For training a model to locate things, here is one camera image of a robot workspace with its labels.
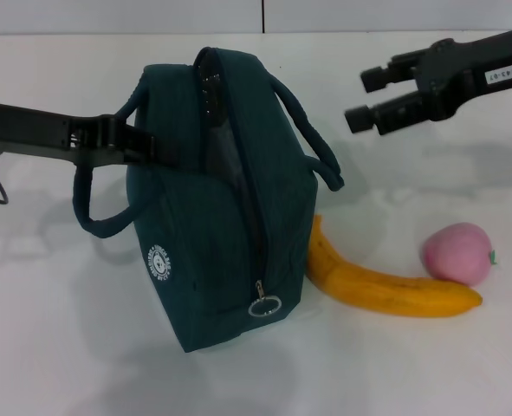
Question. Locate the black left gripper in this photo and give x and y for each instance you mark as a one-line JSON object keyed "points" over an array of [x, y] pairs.
{"points": [[30, 128]]}

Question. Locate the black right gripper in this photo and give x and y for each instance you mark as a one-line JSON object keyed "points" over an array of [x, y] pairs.
{"points": [[455, 73]]}

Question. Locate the dark teal lunch bag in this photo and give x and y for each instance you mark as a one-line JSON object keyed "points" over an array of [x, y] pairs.
{"points": [[195, 216]]}

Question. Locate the pink toy peach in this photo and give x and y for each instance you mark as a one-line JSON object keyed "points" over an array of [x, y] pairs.
{"points": [[455, 255]]}

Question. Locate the yellow banana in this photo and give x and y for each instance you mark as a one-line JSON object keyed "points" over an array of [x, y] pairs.
{"points": [[390, 294]]}

